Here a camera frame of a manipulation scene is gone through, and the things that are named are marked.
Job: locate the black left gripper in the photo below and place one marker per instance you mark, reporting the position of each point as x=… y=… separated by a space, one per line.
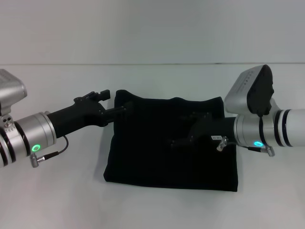
x=76 y=114

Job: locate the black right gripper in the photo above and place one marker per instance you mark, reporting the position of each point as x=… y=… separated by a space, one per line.
x=212 y=130

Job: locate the black shirt with FREE print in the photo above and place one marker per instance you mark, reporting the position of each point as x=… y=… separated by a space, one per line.
x=147 y=162

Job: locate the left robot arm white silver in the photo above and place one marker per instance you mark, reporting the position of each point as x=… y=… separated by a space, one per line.
x=26 y=140

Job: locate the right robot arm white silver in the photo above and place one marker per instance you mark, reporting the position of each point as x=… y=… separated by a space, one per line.
x=269 y=131

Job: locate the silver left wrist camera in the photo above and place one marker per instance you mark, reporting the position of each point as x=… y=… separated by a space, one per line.
x=10 y=93

